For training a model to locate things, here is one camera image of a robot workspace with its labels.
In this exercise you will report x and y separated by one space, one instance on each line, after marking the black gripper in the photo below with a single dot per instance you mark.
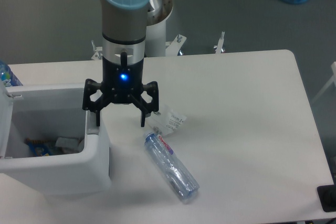
123 85

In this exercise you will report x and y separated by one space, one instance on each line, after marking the grey lid push button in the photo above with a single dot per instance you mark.
91 123

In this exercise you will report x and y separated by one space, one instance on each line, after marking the white plastic trash can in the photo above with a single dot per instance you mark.
48 112

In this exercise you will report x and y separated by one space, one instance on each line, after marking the white trash can lid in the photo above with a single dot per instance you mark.
6 117

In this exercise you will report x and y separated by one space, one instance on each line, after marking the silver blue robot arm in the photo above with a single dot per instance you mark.
124 24

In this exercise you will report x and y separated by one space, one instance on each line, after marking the grey crumpled trash in bin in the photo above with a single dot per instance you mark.
69 145

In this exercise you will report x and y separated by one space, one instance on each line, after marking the clear plastic packaging bag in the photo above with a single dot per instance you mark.
165 121

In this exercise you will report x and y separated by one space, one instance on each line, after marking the blue snack wrapper in bin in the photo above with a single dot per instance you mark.
41 147

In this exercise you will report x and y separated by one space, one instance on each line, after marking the blue labelled bottle at left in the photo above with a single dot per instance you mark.
8 78

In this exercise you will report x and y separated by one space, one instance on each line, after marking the empty clear plastic bottle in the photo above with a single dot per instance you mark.
173 170

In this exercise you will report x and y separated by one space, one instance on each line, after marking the black device at table edge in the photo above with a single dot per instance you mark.
326 195

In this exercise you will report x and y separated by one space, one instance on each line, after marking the white levelling foot bracket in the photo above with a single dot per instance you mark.
219 48

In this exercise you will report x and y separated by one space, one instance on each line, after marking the white frame at right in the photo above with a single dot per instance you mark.
326 86

